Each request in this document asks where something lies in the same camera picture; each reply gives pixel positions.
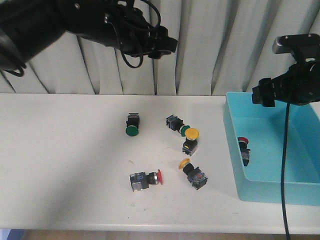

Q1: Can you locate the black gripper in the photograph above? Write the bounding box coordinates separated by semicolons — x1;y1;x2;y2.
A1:
129;8;178;59
251;78;275;107

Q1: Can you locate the red push button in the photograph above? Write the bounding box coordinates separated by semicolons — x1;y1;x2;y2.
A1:
129;169;163;192
237;136;251;167

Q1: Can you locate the yellow push button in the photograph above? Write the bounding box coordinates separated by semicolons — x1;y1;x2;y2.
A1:
178;158;208;190
182;128;200;156

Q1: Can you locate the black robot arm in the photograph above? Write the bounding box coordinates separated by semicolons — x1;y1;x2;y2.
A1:
0;0;178;77
252;60;320;107

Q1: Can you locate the blue plastic box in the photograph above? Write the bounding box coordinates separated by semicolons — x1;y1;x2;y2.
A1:
223;92;320;206

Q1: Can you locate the white pleated curtain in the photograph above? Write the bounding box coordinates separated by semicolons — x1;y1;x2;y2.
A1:
0;0;320;96

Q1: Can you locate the green push button left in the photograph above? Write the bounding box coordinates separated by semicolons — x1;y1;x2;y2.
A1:
125;113;140;137

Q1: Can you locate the green push button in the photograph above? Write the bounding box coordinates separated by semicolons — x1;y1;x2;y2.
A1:
166;114;190;137
125;113;140;137

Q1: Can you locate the green push button right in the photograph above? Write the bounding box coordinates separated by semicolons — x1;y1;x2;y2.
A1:
166;114;190;137

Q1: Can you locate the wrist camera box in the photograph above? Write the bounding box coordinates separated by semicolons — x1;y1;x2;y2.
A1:
272;33;320;54

